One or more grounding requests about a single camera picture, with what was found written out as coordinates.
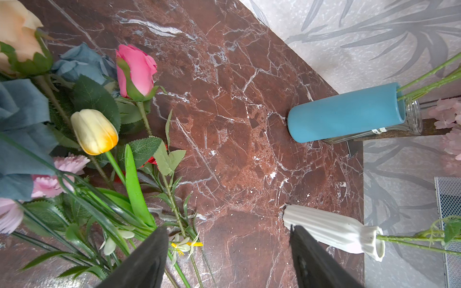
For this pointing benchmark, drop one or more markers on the cream rose cluster stem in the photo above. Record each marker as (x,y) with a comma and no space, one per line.
(413,96)

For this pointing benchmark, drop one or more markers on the peach rose on hydrangea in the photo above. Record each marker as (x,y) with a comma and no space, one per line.
(23,51)

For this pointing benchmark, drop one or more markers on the magenta rose bud stem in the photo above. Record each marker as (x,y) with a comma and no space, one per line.
(135,71)

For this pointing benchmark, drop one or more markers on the white wire mesh basket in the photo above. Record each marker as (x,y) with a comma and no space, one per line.
(448,192)

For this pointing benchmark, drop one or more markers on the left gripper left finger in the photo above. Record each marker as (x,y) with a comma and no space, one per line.
(144,268)

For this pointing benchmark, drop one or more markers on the pink peach rose stem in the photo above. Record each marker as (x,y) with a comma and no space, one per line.
(430,73)

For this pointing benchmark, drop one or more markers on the teal ceramic vase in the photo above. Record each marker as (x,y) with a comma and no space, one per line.
(350,113)

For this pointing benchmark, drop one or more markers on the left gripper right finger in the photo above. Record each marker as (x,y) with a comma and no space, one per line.
(314,267)

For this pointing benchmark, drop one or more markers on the blue hydrangea flower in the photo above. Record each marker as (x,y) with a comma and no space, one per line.
(26,141)

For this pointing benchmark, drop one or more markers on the red carnation stem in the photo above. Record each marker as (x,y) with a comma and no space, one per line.
(153,156)

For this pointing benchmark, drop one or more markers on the small pink flower sprig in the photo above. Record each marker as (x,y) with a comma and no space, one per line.
(44,186)

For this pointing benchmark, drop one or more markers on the small pink rose stem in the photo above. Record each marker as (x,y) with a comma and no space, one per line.
(437,238)

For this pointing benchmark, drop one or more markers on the yellow tulip stem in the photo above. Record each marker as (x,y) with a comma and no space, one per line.
(96,135)

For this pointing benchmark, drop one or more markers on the white ribbed vase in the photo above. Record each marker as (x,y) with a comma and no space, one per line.
(341,232)

